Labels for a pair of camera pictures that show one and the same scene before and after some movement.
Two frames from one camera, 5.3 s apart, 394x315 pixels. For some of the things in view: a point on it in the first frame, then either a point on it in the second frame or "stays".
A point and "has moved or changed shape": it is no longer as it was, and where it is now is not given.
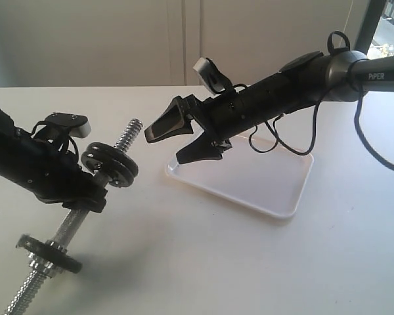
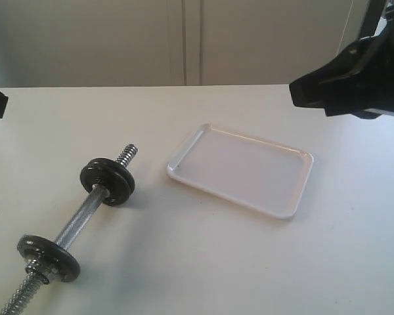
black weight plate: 111,164 has moved or changed shape
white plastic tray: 272,182 stays
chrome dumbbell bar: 41,273 has moved or changed shape
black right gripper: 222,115 to 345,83
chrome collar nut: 44,267 to 33,267
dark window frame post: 370,23 stays
